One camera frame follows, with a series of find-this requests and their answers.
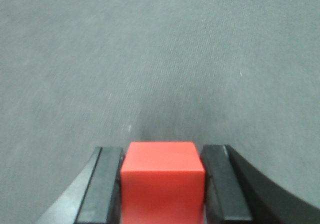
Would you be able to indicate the red magnetic cube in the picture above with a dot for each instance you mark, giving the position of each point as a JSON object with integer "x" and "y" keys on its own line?
{"x": 162, "y": 182}

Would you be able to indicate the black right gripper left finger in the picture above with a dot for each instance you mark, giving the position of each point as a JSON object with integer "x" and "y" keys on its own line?
{"x": 94, "y": 196}

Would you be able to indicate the dark grey carpet mat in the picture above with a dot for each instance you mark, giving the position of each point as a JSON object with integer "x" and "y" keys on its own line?
{"x": 77, "y": 74}

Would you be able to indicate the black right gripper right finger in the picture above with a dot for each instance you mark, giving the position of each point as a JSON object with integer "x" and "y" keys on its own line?
{"x": 238, "y": 193}

